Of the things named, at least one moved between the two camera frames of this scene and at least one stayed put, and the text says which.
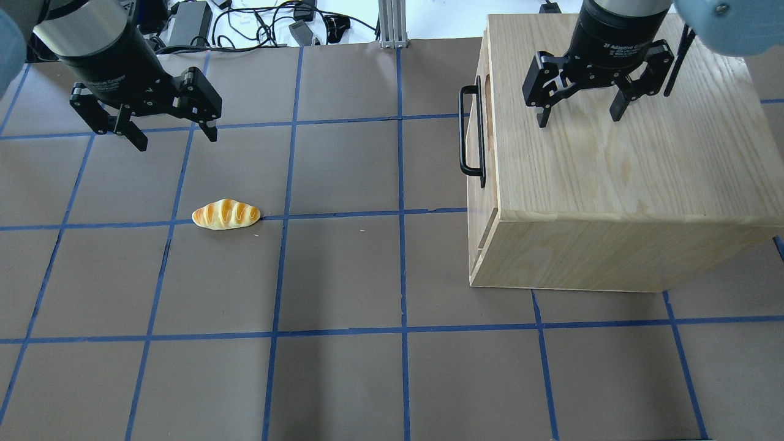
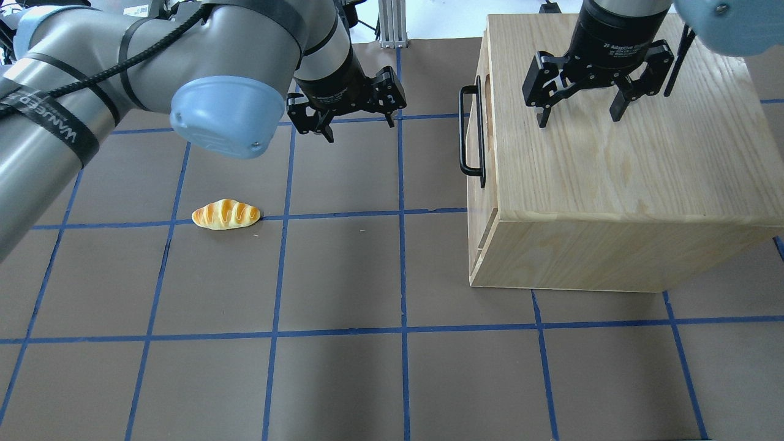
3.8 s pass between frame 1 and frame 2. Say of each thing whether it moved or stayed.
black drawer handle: stayed
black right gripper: stayed
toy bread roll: stayed
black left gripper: moved
